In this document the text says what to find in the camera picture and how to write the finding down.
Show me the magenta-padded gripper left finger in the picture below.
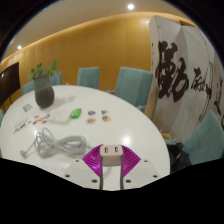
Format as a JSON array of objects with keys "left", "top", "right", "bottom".
[{"left": 62, "top": 144, "right": 103, "bottom": 191}]

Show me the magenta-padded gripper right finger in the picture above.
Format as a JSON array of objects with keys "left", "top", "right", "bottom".
[{"left": 120, "top": 144, "right": 162, "bottom": 191}]

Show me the small pinkish-white charger block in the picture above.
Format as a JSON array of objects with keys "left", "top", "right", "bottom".
[{"left": 99, "top": 143, "right": 125, "bottom": 167}]

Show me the white power strip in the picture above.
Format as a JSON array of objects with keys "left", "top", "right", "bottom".
[{"left": 40, "top": 157, "right": 82, "bottom": 178}]

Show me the black bag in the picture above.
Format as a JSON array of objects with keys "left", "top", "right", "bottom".
[{"left": 166, "top": 142, "right": 192, "bottom": 174}]

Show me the small green packet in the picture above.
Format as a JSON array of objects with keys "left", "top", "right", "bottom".
[{"left": 70, "top": 107, "right": 83, "bottom": 120}]

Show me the flat white box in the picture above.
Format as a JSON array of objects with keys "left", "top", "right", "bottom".
[{"left": 49, "top": 109, "right": 73, "bottom": 125}]

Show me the row of colourful stickers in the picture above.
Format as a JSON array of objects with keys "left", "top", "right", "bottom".
[{"left": 13, "top": 112, "right": 52, "bottom": 134}]

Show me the teal upholstered chair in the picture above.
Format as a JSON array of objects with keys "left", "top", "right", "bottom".
[
  {"left": 49, "top": 71, "right": 63, "bottom": 86},
  {"left": 21, "top": 80, "right": 36, "bottom": 96},
  {"left": 165, "top": 109, "right": 224, "bottom": 167},
  {"left": 109, "top": 66, "right": 155, "bottom": 113},
  {"left": 76, "top": 66, "right": 101, "bottom": 90}
]

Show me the green plant in dark vase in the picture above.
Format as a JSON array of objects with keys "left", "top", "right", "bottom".
[{"left": 27, "top": 60, "right": 60, "bottom": 109}]

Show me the small grey card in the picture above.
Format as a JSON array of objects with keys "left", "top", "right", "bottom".
[{"left": 22, "top": 103, "right": 34, "bottom": 112}]

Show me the white calligraphy folding screen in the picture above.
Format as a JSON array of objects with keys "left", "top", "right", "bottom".
[{"left": 144, "top": 14, "right": 224, "bottom": 142}]

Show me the coiled grey power cable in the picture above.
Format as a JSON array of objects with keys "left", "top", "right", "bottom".
[{"left": 19, "top": 127, "right": 93, "bottom": 160}]

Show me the dark wall screen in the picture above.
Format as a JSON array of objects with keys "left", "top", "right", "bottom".
[{"left": 0, "top": 61, "right": 22, "bottom": 108}]

